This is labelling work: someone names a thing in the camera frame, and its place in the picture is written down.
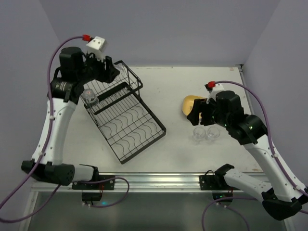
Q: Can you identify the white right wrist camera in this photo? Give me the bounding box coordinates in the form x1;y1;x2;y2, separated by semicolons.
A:
206;84;225;104

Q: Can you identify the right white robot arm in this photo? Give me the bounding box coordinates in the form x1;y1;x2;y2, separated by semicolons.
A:
187;90;308;220

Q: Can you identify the clear glass cup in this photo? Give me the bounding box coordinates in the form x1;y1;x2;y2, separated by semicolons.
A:
82;89;99;107
114;64;126;82
206;127;220;141
192;127;206;144

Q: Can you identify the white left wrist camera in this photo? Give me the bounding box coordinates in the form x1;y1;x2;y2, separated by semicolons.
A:
86;36;107;61

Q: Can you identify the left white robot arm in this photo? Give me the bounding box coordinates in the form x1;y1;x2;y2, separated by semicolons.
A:
21;47;119;186

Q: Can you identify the aluminium mounting rail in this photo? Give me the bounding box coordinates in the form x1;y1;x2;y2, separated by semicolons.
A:
31;171;270;192

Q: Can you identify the yellow square plate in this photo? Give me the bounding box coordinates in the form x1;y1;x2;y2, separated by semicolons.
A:
182;95;207;116

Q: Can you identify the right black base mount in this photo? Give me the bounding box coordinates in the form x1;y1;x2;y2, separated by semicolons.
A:
199;170;233;200

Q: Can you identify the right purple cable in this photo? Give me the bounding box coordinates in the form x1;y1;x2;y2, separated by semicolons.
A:
202;80;308;231

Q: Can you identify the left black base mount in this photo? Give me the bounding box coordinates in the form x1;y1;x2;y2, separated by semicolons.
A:
72;175;115;205

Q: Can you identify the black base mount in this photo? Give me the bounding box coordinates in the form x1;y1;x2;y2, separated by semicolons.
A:
72;175;115;205
199;170;233;200

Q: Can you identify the black wire dish rack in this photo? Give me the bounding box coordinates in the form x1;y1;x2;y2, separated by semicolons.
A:
82;61;167;164

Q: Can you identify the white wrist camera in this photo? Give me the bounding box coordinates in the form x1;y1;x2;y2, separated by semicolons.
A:
86;36;107;61
206;84;225;104

